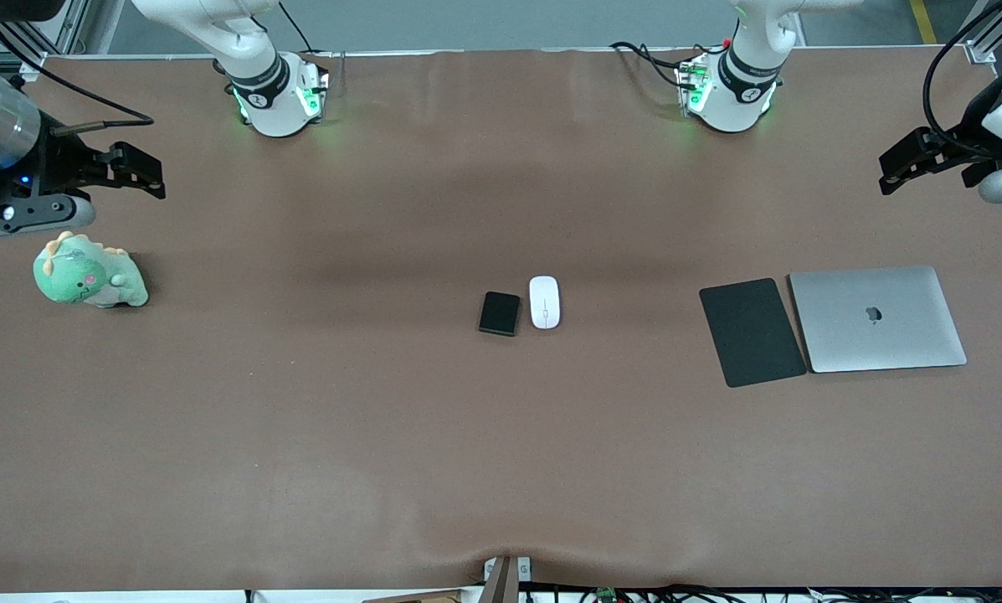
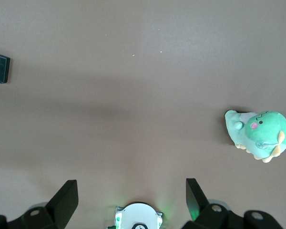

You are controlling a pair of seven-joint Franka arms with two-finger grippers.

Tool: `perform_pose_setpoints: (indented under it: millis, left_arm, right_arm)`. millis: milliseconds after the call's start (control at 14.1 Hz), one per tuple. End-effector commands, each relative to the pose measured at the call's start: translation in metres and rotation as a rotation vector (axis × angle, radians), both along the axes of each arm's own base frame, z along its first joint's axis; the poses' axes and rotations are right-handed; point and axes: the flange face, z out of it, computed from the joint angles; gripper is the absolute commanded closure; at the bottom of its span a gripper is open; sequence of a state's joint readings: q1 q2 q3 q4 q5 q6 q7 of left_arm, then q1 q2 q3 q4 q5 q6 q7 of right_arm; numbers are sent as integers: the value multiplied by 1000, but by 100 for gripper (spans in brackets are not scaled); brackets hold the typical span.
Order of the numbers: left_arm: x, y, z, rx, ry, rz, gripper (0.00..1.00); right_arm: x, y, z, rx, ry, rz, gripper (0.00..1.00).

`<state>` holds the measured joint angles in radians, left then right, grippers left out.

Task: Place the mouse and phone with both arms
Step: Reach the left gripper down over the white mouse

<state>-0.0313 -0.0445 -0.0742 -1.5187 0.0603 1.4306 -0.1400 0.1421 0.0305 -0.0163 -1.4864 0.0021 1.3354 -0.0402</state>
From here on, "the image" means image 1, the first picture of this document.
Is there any grey table edge bracket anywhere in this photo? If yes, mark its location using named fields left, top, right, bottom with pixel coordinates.
left=482, top=555, right=532, bottom=603

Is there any black base cable bundle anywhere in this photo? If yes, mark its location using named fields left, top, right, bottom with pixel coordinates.
left=609, top=39, right=726, bottom=90

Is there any thin black base cable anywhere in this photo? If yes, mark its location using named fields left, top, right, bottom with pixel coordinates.
left=280, top=3, right=314, bottom=54

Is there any small black box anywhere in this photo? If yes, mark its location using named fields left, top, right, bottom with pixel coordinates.
left=478, top=291, right=522, bottom=338

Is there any white computer mouse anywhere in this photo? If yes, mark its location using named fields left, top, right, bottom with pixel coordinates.
left=528, top=276, right=562, bottom=330

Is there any green dinosaur plush toy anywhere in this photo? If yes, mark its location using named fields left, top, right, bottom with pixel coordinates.
left=33, top=231, right=150, bottom=309

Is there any brown table cover mat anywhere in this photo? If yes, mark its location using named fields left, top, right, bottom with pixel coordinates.
left=0, top=48, right=1002, bottom=593

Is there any silver laptop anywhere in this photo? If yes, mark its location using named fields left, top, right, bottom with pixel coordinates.
left=789, top=265, right=968, bottom=374

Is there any aluminium frame profile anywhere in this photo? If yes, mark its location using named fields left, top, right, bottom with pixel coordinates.
left=0, top=0, right=93, bottom=78
left=964, top=0, right=1002, bottom=64

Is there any black mouse pad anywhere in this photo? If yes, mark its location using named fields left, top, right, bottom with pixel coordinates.
left=699, top=277, right=808, bottom=389

